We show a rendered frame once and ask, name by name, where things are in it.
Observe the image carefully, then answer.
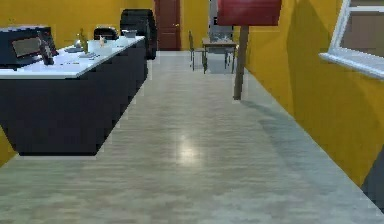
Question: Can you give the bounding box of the brown wooden chair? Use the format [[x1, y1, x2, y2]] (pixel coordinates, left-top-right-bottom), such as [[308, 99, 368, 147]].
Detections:
[[188, 30, 207, 72]]

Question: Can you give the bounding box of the brown dining table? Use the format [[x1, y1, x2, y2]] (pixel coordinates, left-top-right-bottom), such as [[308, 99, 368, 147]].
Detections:
[[201, 37, 238, 75]]

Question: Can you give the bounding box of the dark red room door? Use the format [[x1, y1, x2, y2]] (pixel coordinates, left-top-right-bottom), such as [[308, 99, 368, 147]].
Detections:
[[153, 0, 183, 52]]

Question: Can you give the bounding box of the black fridge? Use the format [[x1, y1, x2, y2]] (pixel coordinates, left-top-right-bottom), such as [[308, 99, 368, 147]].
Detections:
[[119, 8, 158, 61]]

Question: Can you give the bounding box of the black toaster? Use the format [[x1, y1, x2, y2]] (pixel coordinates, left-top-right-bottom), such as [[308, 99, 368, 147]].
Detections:
[[93, 27, 119, 41]]

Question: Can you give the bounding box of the black white-topped kitchen counter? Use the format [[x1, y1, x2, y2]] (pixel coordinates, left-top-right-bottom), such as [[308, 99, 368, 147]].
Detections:
[[0, 35, 149, 157]]

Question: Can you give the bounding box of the green bottle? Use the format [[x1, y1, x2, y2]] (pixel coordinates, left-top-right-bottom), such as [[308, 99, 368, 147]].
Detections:
[[78, 28, 89, 54]]

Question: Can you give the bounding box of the white framed window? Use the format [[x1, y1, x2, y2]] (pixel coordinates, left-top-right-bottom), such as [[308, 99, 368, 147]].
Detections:
[[318, 0, 384, 80]]

